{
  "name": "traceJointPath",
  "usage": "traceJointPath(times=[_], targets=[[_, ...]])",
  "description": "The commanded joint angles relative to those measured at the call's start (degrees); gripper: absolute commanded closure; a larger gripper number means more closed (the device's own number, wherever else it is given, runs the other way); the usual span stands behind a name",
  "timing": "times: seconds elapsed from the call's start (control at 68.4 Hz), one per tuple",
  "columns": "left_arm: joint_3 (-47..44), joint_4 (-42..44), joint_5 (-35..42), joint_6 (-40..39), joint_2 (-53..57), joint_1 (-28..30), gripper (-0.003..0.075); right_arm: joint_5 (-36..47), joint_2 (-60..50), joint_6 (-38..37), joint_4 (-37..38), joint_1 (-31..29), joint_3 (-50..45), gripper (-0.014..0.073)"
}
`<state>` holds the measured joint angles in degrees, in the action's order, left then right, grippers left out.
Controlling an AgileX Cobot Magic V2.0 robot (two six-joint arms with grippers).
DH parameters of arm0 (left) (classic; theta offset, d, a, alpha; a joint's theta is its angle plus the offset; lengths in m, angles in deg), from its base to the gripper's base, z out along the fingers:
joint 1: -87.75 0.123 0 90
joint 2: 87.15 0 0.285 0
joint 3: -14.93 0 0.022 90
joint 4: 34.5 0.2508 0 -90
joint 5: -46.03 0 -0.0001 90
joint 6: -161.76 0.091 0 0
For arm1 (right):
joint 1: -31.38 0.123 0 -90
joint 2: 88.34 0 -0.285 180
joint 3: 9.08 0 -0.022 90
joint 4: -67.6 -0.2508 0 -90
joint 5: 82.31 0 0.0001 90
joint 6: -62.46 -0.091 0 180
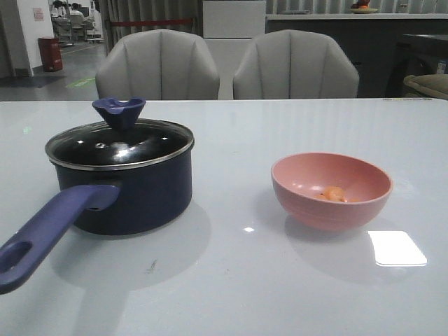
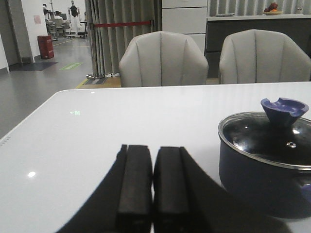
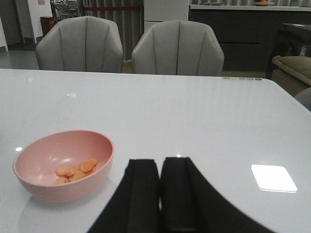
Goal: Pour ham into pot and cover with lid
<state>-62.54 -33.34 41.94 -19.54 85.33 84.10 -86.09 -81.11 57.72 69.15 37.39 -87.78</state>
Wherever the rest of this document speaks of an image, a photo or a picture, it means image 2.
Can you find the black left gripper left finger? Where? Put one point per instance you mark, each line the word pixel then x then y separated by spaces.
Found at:
pixel 122 202

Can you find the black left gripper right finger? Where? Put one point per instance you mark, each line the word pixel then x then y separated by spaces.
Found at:
pixel 187 200

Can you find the dark blue saucepan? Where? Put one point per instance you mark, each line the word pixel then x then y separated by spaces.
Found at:
pixel 277 191

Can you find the left beige upholstered chair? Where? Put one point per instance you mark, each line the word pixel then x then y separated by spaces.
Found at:
pixel 162 59

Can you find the beige upholstered chair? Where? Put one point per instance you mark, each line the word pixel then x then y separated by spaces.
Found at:
pixel 162 59
pixel 261 56

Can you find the right beige upholstered chair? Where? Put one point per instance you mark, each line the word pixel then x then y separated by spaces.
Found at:
pixel 261 56

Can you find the grey pleated curtain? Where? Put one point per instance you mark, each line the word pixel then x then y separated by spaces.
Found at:
pixel 108 45

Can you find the red cylindrical bin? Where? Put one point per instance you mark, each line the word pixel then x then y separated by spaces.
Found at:
pixel 45 46

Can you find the red barrier belt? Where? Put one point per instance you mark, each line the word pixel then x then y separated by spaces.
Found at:
pixel 125 24

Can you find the white drawer cabinet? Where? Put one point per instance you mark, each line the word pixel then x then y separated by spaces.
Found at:
pixel 186 17

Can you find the seated person in background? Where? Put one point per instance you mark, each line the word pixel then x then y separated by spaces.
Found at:
pixel 58 20

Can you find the white humanoid robot background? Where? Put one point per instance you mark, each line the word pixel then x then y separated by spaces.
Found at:
pixel 75 22

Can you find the dark grey counter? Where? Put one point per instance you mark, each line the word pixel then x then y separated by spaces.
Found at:
pixel 297 27

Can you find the fruit plate on counter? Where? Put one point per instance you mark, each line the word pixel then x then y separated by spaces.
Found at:
pixel 272 10

